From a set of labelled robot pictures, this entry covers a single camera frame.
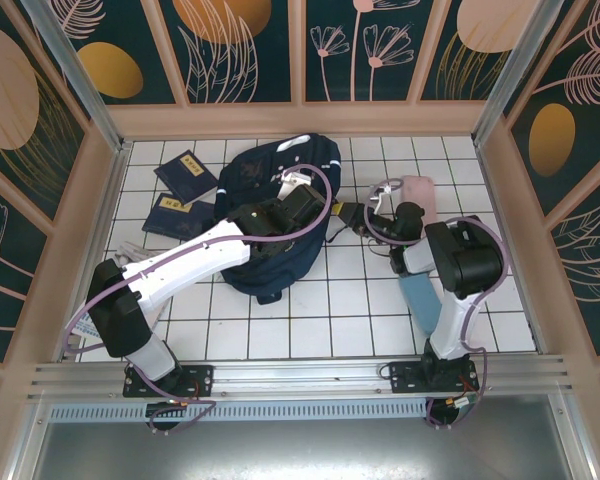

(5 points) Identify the pink pencil case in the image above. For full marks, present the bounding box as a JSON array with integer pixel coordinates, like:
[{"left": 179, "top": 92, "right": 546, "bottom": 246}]
[{"left": 398, "top": 174, "right": 437, "bottom": 234}]

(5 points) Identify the navy blue student backpack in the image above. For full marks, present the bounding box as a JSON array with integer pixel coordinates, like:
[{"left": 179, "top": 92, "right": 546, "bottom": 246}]
[{"left": 214, "top": 132, "right": 342, "bottom": 306}]

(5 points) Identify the light blue pencil case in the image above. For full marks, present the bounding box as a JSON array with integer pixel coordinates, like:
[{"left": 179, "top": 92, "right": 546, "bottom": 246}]
[{"left": 398, "top": 272, "right": 445, "bottom": 337}]

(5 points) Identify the thick navy book yellow label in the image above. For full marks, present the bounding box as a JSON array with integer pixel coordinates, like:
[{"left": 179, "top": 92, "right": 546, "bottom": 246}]
[{"left": 153, "top": 149, "right": 220, "bottom": 205}]

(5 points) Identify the thin navy book yellow label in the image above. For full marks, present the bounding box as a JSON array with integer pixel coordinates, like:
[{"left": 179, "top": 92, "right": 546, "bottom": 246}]
[{"left": 142, "top": 192, "right": 216, "bottom": 241}]

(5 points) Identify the white illustrated booklet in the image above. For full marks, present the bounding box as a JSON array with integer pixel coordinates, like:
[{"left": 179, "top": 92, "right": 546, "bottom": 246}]
[{"left": 68, "top": 241, "right": 170, "bottom": 352}]

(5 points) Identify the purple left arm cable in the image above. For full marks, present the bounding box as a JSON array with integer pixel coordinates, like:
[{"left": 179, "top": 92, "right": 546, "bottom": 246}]
[{"left": 64, "top": 163, "right": 334, "bottom": 436}]

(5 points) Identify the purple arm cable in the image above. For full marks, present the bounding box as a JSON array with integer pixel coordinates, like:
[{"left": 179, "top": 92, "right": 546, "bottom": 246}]
[
  {"left": 64, "top": 163, "right": 334, "bottom": 436},
  {"left": 362, "top": 182, "right": 509, "bottom": 431}
]

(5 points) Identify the aluminium side rail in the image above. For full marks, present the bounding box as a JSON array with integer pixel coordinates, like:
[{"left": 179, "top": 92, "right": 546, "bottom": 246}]
[
  {"left": 473, "top": 141, "right": 550, "bottom": 355},
  {"left": 54, "top": 142, "right": 134, "bottom": 362}
]

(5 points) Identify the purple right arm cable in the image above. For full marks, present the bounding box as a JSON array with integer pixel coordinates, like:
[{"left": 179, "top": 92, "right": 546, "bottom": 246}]
[{"left": 362, "top": 182, "right": 509, "bottom": 431}]

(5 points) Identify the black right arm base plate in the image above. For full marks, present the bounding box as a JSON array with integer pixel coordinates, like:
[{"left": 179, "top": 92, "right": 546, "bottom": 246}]
[{"left": 388, "top": 358, "right": 480, "bottom": 396}]

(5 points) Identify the aluminium mounting rail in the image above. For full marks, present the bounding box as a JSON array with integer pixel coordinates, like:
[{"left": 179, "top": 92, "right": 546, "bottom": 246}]
[{"left": 27, "top": 353, "right": 579, "bottom": 401}]

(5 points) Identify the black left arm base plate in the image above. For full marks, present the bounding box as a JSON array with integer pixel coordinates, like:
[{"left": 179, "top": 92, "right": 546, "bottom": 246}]
[{"left": 123, "top": 363, "right": 215, "bottom": 400}]

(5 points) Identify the grey slotted cable duct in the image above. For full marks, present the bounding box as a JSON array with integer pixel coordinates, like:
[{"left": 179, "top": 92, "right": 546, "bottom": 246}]
[{"left": 47, "top": 399, "right": 431, "bottom": 422}]

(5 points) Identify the aluminium frame post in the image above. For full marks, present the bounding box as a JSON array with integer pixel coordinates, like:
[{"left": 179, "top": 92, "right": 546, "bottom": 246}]
[
  {"left": 472, "top": 0, "right": 566, "bottom": 147},
  {"left": 19, "top": 0, "right": 134, "bottom": 154}
]

